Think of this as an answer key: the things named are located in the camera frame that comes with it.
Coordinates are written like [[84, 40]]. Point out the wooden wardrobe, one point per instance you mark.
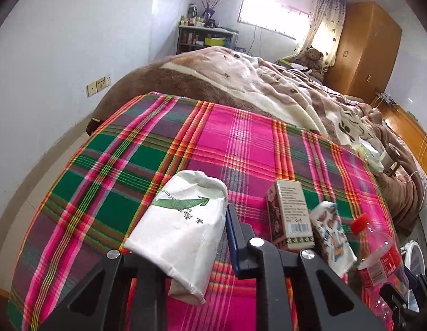
[[365, 48]]

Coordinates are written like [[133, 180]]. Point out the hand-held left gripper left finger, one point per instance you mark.
[[148, 282]]

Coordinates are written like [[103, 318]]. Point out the clear red-label cola bottle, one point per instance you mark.
[[378, 255]]

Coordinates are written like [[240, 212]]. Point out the cream cup with brown lid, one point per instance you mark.
[[389, 158]]

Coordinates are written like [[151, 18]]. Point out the clear plastic bag item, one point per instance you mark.
[[368, 155]]

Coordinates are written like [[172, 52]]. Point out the beige wall socket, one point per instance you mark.
[[101, 84], [92, 89], [109, 80]]

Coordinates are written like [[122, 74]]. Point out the brown teddy bear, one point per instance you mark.
[[311, 58]]

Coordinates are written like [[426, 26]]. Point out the bright window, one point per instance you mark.
[[272, 15]]

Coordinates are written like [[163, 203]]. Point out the cluttered storage shelf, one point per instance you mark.
[[199, 39]]

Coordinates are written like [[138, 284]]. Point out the brown and cream blanket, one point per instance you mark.
[[206, 72]]

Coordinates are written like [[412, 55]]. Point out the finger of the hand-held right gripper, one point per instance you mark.
[[420, 282], [397, 300]]

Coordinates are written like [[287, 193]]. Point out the wooden desk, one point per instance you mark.
[[406, 127]]

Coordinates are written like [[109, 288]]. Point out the vase with dry branches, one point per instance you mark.
[[210, 7]]

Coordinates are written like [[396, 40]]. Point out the patterned curtain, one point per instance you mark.
[[323, 24]]

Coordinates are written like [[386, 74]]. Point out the brown patterned carton box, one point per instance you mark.
[[289, 213]]

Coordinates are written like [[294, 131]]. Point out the crumpled printed paper carton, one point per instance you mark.
[[332, 238]]

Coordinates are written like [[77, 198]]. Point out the white paper bag green print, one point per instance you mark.
[[185, 234]]

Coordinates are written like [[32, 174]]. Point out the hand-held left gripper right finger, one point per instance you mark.
[[232, 238]]

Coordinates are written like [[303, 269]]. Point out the pink green plaid cloth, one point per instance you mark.
[[234, 138]]

